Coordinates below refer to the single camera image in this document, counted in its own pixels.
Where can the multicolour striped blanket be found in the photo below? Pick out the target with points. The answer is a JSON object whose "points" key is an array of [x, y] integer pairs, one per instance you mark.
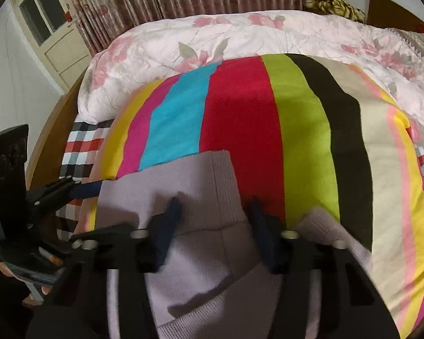
{"points": [[240, 113]]}

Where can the cream panelled door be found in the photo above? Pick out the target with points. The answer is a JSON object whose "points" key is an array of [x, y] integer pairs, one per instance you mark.
{"points": [[62, 47]]}

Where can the white floral quilt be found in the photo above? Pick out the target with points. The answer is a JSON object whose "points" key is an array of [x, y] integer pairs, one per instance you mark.
{"points": [[155, 46]]}

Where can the brown wooden board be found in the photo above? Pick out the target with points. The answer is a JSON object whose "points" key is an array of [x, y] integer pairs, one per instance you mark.
{"points": [[388, 10]]}

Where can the brown yellow patterned blanket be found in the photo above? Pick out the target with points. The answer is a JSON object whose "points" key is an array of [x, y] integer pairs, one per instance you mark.
{"points": [[330, 3]]}

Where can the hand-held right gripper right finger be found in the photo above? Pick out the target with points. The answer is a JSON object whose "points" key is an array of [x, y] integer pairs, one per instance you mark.
{"points": [[265, 242]]}

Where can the grey zigzag patterned pillow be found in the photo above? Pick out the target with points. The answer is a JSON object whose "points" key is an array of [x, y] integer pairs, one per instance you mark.
{"points": [[418, 44]]}

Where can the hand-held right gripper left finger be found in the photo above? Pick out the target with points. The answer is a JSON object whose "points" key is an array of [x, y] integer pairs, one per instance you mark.
{"points": [[170, 224]]}

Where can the person's left hand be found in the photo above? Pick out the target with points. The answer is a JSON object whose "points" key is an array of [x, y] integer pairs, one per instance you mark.
{"points": [[5, 270]]}

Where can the lilac knit sweater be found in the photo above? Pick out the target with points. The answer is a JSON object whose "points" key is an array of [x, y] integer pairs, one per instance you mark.
{"points": [[205, 254]]}

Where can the wooden bed side rail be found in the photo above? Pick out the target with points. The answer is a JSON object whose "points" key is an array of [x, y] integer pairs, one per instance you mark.
{"points": [[54, 130]]}

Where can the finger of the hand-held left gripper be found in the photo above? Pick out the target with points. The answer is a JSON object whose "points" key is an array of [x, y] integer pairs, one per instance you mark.
{"points": [[86, 189]]}

